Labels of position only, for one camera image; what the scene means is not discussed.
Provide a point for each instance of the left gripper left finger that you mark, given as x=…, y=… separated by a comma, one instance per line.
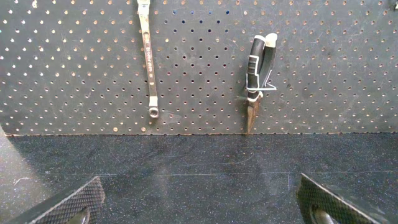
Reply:
x=77, y=202

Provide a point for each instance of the black pegboard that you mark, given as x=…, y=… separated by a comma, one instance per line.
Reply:
x=77, y=77

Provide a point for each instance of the metal hook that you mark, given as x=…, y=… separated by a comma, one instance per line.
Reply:
x=267, y=88

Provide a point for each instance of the black and white pliers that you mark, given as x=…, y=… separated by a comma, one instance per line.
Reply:
x=255, y=68

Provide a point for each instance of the wrench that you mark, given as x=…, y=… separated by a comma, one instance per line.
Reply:
x=150, y=77

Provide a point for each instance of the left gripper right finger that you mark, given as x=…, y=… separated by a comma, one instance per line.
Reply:
x=323, y=199

